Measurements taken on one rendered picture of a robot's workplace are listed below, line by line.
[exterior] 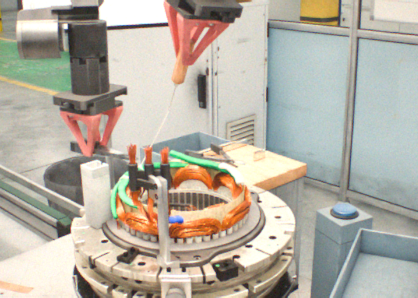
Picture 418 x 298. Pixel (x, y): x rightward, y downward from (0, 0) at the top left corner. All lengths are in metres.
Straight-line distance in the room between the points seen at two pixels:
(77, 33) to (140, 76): 2.65
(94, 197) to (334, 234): 0.41
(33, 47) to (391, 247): 0.60
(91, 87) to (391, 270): 0.51
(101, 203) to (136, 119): 2.80
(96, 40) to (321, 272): 0.55
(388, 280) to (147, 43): 2.72
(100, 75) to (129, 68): 2.71
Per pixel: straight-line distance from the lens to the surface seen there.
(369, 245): 0.89
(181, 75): 0.75
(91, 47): 0.83
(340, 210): 0.99
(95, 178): 0.79
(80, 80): 0.84
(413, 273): 0.87
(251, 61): 3.28
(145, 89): 3.47
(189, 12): 0.69
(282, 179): 1.08
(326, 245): 1.01
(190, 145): 1.31
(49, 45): 0.84
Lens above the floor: 1.46
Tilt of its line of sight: 19 degrees down
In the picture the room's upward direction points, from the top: 1 degrees counter-clockwise
